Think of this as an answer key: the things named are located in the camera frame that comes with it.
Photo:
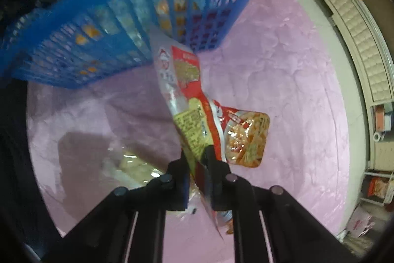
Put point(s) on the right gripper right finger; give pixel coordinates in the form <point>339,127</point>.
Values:
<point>215,189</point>

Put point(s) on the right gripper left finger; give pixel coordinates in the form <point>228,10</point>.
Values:
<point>177,195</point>

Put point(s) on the red noodle snack bag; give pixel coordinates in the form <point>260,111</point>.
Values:
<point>239,137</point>

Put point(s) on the green scallion cracker pack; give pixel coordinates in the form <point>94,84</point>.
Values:
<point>129,170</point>

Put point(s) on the blue plastic basket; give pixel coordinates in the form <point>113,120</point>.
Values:
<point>129,13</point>

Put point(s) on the purple snack packet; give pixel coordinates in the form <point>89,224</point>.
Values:
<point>202,30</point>

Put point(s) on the orange snack packet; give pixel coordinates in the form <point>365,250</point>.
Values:
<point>109,50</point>

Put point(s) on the blue striped snack pack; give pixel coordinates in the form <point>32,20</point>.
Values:
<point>135,17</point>

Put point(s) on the pink quilted table cover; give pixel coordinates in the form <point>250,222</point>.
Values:
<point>273,61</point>

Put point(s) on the pink shopping bag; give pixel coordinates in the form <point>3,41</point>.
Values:
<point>359,223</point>

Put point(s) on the white metal shelf rack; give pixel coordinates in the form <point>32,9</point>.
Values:
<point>377,189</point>

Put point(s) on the cream TV cabinet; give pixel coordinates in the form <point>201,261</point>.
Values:
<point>374,67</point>

